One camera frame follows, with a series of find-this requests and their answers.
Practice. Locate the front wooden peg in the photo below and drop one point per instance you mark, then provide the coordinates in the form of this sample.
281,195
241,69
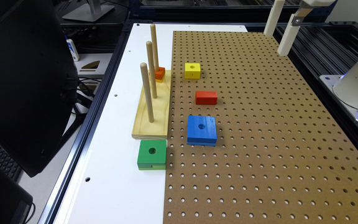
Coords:
147,92

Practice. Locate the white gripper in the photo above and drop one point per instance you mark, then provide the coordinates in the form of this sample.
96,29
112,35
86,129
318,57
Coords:
291,30

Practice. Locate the rear wooden peg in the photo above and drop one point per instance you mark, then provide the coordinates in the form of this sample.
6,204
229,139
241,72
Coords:
154,46

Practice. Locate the middle wooden peg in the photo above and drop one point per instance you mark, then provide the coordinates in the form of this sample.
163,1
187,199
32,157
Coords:
150,57

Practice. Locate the black computer monitor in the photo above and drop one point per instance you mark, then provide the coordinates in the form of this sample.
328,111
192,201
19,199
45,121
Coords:
38,81

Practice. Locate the brown perforated pegboard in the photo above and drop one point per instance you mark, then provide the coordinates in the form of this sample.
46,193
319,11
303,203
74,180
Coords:
280,157

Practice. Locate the white blue small device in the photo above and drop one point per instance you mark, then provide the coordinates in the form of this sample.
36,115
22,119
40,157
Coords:
73,50

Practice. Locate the silver monitor stand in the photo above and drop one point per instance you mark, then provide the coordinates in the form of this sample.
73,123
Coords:
90,12

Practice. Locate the blue square block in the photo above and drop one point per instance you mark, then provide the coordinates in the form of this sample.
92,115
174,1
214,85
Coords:
201,131

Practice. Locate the red rectangular block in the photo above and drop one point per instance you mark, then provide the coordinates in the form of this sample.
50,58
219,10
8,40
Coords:
206,98

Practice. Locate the orange small block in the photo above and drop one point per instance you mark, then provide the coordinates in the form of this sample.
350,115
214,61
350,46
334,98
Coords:
160,74

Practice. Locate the wooden peg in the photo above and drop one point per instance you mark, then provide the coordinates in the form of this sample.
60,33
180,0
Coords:
154,46
150,57
147,92

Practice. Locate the yellow block with hole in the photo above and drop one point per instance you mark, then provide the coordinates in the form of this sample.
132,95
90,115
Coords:
192,71

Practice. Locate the black keyboard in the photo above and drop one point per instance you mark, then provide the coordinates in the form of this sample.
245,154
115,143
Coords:
9,166

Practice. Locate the wooden peg base board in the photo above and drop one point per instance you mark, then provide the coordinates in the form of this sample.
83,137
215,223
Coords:
143,128

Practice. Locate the green square block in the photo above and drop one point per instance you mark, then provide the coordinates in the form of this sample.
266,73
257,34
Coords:
152,155

